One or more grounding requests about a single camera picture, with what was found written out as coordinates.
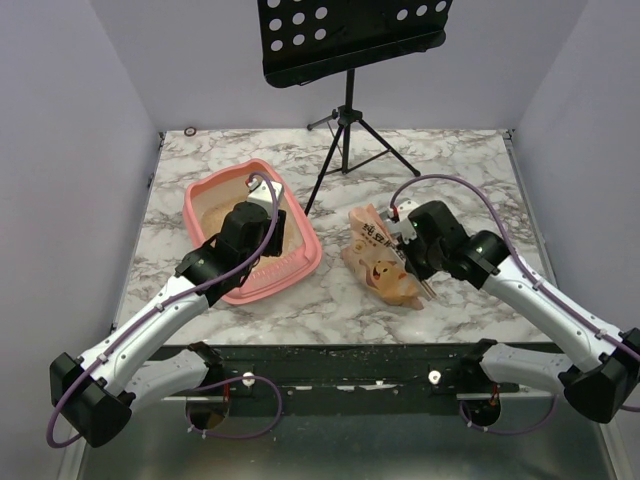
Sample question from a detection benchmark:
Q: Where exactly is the white bag sealing clip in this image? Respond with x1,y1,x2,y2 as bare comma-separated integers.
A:
397,252,437,301

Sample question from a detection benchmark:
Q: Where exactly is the pink litter box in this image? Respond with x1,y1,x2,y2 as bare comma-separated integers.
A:
183,159,322,305

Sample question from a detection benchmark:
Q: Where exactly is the orange cat litter bag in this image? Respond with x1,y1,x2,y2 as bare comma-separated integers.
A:
341,204,428,310

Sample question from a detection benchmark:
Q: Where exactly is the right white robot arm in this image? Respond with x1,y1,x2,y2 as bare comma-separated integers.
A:
389,201,639,424

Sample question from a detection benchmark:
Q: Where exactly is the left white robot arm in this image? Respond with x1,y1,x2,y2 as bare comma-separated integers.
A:
49,201,287,448

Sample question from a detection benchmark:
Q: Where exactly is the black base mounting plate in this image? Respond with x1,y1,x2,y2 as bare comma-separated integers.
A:
152,344,522,417

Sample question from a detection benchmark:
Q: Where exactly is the black music stand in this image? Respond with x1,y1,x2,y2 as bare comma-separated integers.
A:
257,0,452,213

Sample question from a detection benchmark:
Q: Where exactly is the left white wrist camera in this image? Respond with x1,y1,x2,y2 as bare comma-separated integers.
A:
246,175,284,210

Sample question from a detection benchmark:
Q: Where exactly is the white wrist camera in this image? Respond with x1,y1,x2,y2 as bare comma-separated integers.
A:
246,175,284,210
385,200,419,246

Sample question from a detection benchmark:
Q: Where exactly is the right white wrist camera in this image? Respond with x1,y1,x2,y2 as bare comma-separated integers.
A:
385,200,419,246

